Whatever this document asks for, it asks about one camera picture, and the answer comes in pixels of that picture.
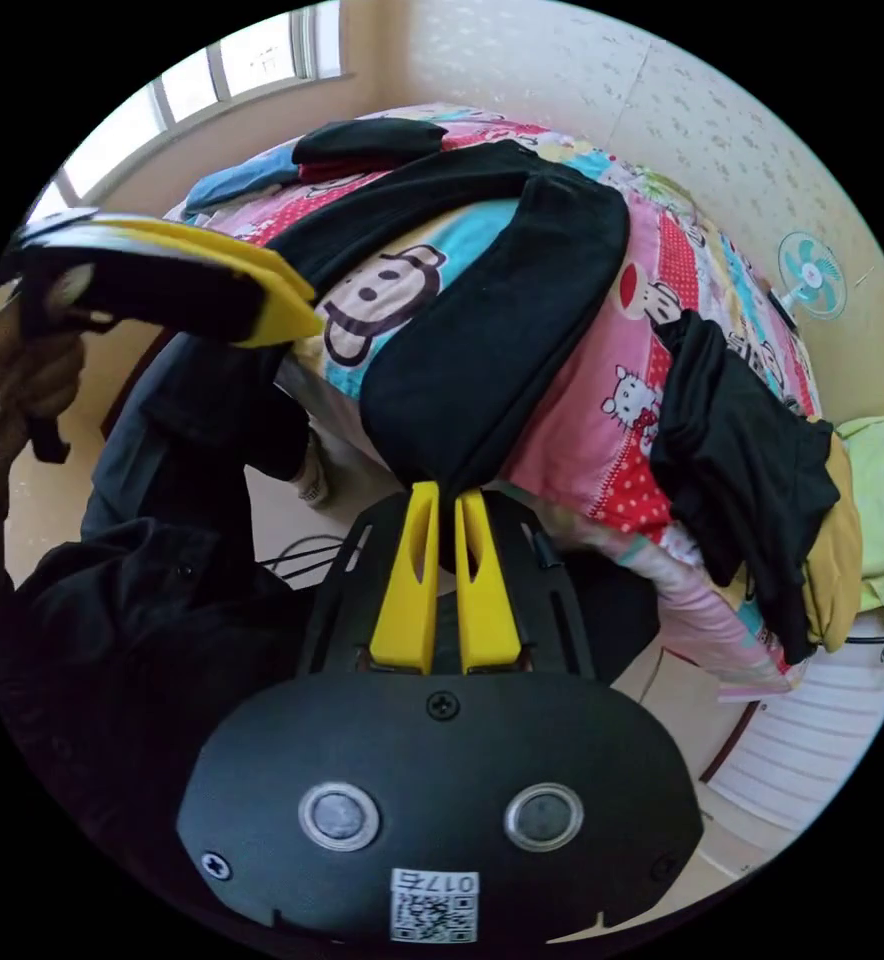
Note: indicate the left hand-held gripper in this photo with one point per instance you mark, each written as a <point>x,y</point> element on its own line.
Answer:
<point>149,292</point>

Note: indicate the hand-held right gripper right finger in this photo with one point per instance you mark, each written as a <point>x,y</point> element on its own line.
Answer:
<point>487,607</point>

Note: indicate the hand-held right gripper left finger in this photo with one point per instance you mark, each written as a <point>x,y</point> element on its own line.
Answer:
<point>404,600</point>

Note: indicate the black pants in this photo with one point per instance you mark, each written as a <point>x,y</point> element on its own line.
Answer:
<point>487,337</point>

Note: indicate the person's left hand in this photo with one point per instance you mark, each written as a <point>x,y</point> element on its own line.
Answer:
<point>14,390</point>

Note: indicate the pile of clothes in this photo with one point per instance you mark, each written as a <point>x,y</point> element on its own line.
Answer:
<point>742,465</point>
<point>359,150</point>

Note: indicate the bed with cartoon print sheet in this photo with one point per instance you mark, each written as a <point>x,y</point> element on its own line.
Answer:
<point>599,457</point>

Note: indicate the window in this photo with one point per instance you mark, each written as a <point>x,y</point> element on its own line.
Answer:
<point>209,75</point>

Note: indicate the person's body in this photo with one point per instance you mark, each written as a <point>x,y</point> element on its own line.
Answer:
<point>149,637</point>

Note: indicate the teal standing fan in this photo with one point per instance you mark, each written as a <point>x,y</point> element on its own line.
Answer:
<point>811,271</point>

